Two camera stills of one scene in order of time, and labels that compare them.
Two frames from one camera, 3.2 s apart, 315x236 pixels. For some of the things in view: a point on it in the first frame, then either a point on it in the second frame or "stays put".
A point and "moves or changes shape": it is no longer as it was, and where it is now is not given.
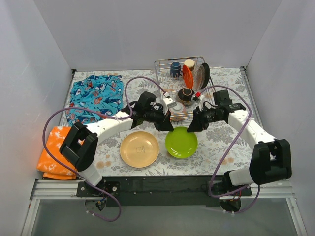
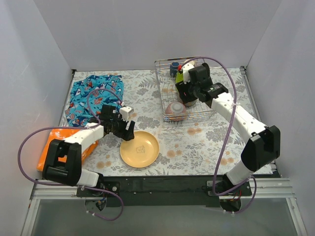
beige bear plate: (139, 149) stays put
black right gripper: (198, 120) -> (183, 92)
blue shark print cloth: (104, 94) stays put
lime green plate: (181, 143) -> (179, 77)
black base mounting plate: (188, 191) stays put
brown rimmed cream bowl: (185, 94) moves or changes shape
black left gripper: (162, 120) -> (124, 129)
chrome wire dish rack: (185, 85) stays put
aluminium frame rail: (46, 190) stays put
